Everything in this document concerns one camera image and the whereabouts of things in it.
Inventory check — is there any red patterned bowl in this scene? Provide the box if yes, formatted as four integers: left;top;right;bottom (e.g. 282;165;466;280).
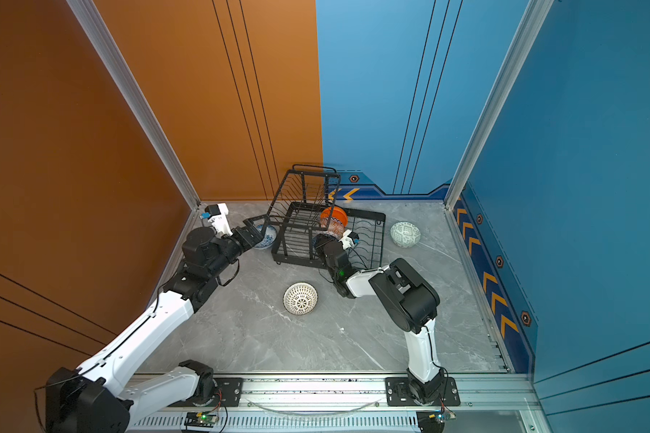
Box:
320;218;346;239

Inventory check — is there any black wire dish rack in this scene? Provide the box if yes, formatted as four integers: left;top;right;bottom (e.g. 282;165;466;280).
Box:
268;164;386;269

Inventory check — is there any blue white floral bowl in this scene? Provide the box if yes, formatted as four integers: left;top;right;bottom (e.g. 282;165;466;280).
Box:
255;225;278;250

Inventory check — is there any orange plastic bowl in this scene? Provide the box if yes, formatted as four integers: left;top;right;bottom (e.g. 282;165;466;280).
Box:
320;206;348;227

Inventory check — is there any white red lattice bowl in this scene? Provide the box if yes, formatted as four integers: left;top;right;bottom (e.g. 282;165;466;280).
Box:
283;283;318;316

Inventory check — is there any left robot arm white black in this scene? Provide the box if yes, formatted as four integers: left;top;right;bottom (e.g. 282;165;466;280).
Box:
35;213;270;432

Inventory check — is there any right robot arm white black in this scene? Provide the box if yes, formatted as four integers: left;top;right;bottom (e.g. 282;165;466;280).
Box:
314;235;449;405

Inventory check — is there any green white patterned bowl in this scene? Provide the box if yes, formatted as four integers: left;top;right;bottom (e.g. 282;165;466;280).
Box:
390;221;422;248

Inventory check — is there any left green circuit board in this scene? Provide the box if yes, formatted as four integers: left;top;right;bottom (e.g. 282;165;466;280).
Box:
183;411;221;431

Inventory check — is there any right circuit board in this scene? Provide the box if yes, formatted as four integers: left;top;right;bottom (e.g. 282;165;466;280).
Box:
416;410;456;433

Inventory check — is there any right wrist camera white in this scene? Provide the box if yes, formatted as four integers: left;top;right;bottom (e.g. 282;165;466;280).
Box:
339;229;359;250

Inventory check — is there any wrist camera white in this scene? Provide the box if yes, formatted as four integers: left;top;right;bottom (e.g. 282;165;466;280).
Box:
339;229;359;250
200;203;232;237

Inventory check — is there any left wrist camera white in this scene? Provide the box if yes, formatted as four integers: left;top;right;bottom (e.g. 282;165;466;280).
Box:
200;203;232;237

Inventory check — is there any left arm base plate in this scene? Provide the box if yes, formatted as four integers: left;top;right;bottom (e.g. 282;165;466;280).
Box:
171;376;244;409

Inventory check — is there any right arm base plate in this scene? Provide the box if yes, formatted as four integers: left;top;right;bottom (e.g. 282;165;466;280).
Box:
385;376;462;408

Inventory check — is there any aluminium front rail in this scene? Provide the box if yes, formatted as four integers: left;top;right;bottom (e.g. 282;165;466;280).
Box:
75;372;554;433

